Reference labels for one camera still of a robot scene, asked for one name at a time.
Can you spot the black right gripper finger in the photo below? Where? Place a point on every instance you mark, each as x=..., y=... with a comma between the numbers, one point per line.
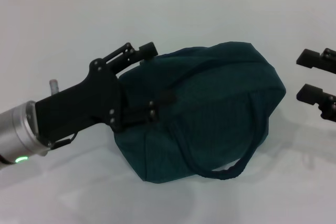
x=315, y=60
x=312, y=94

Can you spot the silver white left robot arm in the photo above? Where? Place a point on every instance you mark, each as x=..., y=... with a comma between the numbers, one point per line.
x=18, y=134

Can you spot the dark teal insulated bag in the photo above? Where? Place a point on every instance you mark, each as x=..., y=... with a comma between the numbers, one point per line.
x=210, y=103

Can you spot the small silver flange stub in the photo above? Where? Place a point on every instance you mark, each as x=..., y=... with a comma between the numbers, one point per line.
x=53, y=86

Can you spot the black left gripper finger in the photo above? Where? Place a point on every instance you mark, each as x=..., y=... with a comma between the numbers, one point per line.
x=141, y=113
x=131, y=54

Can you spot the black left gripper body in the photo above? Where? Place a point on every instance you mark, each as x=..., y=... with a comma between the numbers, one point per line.
x=78, y=108

